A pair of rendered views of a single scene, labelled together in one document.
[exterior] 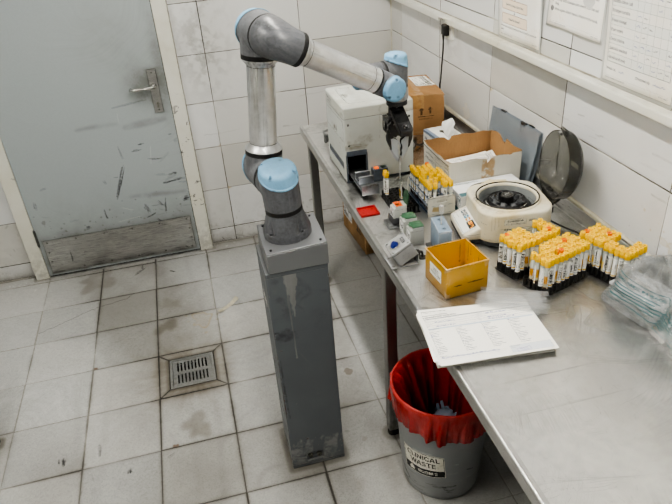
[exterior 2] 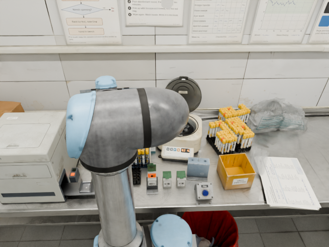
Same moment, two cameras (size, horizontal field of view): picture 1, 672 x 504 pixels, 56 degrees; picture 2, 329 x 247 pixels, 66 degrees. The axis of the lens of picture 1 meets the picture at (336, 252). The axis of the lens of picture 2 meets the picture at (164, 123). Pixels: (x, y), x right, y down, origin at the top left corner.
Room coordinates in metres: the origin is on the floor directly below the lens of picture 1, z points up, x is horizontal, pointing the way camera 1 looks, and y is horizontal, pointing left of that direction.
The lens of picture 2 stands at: (1.71, 0.52, 1.83)
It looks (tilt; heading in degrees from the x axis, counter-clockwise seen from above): 37 degrees down; 280
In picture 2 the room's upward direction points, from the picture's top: 1 degrees clockwise
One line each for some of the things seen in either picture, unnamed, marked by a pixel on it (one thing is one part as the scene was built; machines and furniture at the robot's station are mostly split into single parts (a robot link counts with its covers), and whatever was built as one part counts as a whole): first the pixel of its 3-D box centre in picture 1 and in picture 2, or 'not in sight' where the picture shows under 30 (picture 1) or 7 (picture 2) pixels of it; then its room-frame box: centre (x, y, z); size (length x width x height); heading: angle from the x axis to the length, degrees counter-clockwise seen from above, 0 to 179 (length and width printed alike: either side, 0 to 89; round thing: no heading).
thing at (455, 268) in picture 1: (456, 268); (234, 171); (1.51, -0.34, 0.93); 0.13 x 0.13 x 0.10; 17
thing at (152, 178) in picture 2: (398, 212); (152, 180); (1.89, -0.22, 0.92); 0.05 x 0.04 x 0.06; 103
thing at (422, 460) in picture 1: (442, 424); (202, 244); (1.59, -0.33, 0.22); 0.38 x 0.37 x 0.44; 12
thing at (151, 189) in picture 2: (398, 219); (152, 184); (1.89, -0.22, 0.89); 0.09 x 0.05 x 0.04; 103
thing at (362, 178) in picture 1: (362, 177); (81, 187); (2.19, -0.12, 0.92); 0.21 x 0.07 x 0.05; 12
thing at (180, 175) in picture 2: (415, 233); (180, 179); (1.76, -0.26, 0.91); 0.05 x 0.04 x 0.07; 102
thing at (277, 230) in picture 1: (285, 218); not in sight; (1.75, 0.15, 1.00); 0.15 x 0.15 x 0.10
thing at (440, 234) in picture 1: (440, 238); (198, 168); (1.69, -0.33, 0.92); 0.10 x 0.07 x 0.10; 4
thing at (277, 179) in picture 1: (279, 184); (168, 242); (1.76, 0.16, 1.12); 0.13 x 0.12 x 0.14; 23
